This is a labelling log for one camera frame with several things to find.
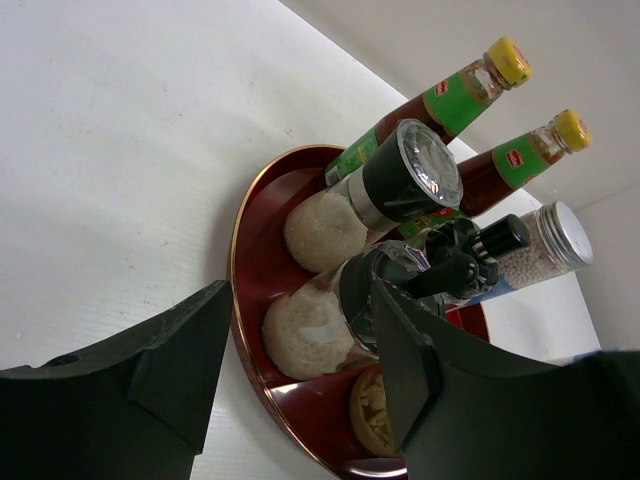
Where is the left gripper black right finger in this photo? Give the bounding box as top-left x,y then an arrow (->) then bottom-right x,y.
372,280 -> 639,479

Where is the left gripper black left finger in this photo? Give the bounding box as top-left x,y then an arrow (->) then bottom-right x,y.
1,280 -> 233,479

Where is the black cap spice jar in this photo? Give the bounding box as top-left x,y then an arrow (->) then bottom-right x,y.
349,365 -> 400,458
424,214 -> 531,309

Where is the black cap glass shaker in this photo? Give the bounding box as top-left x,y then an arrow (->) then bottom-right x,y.
262,239 -> 481,381

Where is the black cap spice jar front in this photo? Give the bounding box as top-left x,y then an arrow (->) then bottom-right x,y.
424,214 -> 531,309

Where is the silver lid jar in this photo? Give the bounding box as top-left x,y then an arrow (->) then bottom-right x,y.
449,200 -> 595,306

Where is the green label sauce bottle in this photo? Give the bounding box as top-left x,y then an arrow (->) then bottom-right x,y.
397,109 -> 592,239
325,37 -> 533,186

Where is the red round tray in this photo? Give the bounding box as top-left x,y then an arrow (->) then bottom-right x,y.
228,144 -> 491,479

